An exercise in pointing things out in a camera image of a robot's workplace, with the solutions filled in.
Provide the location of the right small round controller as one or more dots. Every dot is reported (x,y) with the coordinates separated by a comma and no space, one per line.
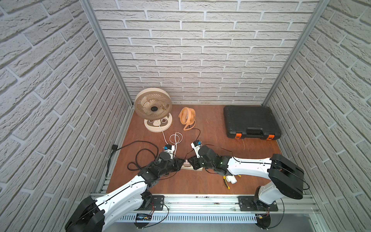
(263,221)

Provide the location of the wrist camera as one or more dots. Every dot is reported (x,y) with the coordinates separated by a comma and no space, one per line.
(196,145)
(170,150)

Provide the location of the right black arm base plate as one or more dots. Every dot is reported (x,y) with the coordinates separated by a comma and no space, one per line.
(247,203)

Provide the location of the large beige desk fan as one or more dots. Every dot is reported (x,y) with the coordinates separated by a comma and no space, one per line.
(154,105)

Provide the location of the black plastic tool case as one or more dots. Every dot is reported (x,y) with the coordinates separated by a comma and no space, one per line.
(251,122)

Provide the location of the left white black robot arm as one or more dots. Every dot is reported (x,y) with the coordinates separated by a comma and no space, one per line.
(96,215)

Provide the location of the aluminium front frame rail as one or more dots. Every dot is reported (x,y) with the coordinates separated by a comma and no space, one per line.
(228,204)

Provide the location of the small orange desk fan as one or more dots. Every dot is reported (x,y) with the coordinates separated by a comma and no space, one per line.
(187,118)

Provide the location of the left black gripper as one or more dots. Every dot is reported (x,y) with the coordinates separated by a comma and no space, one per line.
(176,163)

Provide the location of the left small circuit board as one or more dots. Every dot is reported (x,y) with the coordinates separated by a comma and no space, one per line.
(143,218)

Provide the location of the white slotted cable duct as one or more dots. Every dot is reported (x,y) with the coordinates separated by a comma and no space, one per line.
(194,218)

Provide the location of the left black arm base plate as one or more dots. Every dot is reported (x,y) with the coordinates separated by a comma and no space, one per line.
(155,203)

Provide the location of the beige red power strip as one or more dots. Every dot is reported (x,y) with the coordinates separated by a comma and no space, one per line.
(200,169)

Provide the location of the yellow handled pliers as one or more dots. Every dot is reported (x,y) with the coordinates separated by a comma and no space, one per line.
(227,184)

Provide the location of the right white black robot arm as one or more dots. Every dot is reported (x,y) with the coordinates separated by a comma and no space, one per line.
(286,178)

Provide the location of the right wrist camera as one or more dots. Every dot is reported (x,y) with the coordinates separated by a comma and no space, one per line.
(196,145)

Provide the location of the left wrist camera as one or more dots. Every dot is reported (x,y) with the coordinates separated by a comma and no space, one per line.
(170,150)

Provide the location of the white pipe elbow fitting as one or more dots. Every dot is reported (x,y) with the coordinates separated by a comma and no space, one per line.
(231,179)

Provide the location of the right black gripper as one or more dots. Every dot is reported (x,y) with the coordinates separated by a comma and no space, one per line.
(193,160)

